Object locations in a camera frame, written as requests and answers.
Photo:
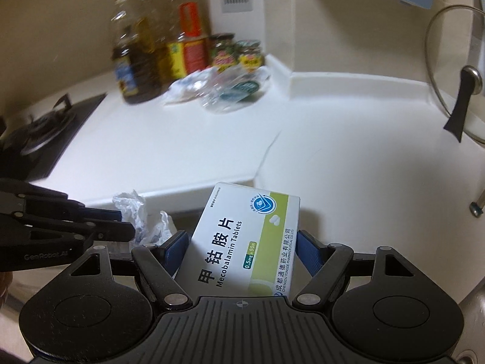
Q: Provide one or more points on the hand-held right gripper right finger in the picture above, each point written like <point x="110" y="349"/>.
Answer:
<point x="309" y="252"/>

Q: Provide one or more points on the large glass jar red label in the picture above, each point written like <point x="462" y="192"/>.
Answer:
<point x="223" y="58"/>

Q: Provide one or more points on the clear plastic packaging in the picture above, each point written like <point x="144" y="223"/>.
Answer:
<point x="238" y="89"/>

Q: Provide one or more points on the dark sauce bottle blue label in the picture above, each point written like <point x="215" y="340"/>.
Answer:
<point x="136" y="72"/>

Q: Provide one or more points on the small glass jar yellow label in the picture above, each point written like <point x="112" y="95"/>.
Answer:
<point x="252" y="58"/>

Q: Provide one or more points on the clear plastic wrapper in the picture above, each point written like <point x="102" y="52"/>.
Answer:
<point x="189" y="85"/>

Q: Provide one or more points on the white green medicine box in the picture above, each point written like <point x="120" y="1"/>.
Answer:
<point x="235" y="242"/>

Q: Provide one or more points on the stainless steel sink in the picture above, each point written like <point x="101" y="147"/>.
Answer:
<point x="473" y="330"/>

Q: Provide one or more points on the oil bottle yellow red label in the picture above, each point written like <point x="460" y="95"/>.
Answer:
<point x="189" y="53"/>

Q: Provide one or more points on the dark olive oil bottle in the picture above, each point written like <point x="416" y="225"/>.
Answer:
<point x="157" y="45"/>

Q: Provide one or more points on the white tissue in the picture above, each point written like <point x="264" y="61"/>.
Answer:
<point x="130" y="206"/>

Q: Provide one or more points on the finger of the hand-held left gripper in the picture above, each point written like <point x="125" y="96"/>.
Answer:
<point x="49" y="199"/>
<point x="113" y="231"/>

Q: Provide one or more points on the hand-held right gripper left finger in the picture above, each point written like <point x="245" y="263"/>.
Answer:
<point x="177" y="248"/>

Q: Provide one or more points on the black gas stove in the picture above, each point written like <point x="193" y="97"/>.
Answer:
<point x="57" y="136"/>

